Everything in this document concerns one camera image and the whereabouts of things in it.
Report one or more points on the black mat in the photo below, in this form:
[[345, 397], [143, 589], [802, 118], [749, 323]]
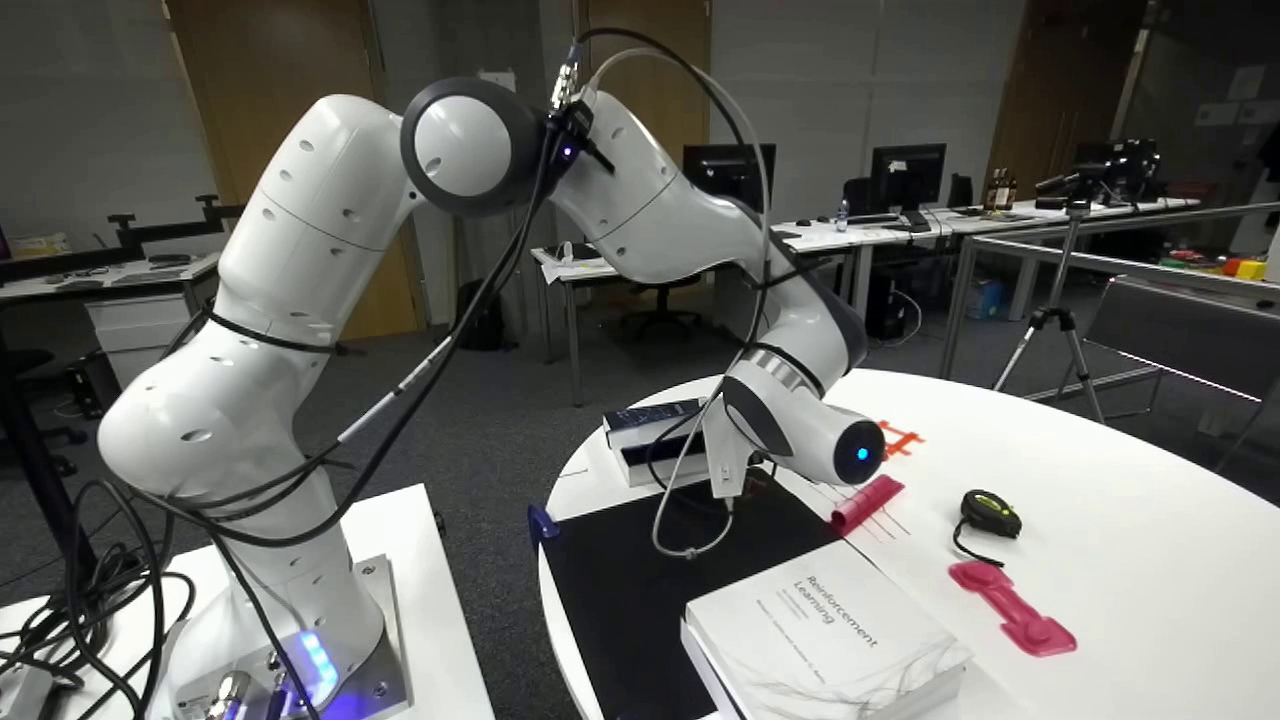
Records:
[[625, 600]]

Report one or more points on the black computer monitor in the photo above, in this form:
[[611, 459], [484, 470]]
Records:
[[732, 170], [906, 172]]

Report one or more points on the blue book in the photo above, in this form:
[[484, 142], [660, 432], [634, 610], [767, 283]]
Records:
[[650, 425]]

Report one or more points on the red and orange plastic part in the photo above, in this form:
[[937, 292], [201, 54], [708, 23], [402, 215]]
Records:
[[899, 441]]

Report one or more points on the black and yellow tape measure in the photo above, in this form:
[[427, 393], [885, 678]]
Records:
[[989, 513]]

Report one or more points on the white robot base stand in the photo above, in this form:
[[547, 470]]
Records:
[[402, 556]]

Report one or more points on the pink flat plastic part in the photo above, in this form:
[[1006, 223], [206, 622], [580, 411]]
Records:
[[1016, 616]]

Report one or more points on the dark navy book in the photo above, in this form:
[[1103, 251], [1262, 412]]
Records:
[[664, 448]]

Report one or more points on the white round table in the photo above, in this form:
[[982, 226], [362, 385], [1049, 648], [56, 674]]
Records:
[[1160, 571]]

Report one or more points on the red plastic strip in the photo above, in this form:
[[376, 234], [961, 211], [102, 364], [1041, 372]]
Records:
[[861, 506]]

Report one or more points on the blue clamp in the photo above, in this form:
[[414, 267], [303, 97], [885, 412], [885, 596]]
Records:
[[540, 526]]

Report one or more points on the left black computer monitor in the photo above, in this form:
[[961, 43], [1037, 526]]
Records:
[[732, 170]]

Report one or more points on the white office desk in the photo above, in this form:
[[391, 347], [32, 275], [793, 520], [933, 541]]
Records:
[[853, 246]]

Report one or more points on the right black computer monitor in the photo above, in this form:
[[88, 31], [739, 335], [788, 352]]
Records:
[[906, 172]]

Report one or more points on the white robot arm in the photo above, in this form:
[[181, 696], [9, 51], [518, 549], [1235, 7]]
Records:
[[209, 430]]

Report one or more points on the white reinforcement learning book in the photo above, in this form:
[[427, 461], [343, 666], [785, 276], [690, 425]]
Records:
[[820, 639]]

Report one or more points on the metal frame railing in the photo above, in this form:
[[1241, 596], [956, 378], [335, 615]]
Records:
[[1170, 317]]

